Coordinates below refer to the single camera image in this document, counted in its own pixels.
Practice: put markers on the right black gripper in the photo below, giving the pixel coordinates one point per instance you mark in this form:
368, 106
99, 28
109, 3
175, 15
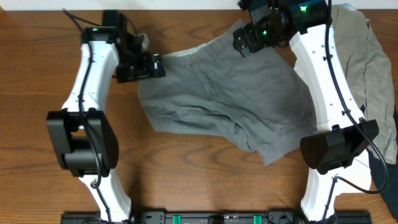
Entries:
250, 33

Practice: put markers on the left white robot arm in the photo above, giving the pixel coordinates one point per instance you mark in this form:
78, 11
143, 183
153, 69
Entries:
81, 135

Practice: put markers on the grey shorts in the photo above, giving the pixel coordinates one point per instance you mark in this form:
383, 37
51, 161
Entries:
258, 102

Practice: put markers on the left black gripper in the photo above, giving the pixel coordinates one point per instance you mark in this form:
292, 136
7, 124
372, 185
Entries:
147, 71

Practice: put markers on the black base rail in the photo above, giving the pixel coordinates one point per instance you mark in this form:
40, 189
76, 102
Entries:
270, 217

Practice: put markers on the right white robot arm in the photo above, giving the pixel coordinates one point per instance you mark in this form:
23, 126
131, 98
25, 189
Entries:
337, 155

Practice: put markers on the white garment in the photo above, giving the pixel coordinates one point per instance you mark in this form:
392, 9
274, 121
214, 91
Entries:
358, 173

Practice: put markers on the olive khaki garment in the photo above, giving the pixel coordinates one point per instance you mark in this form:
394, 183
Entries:
368, 72

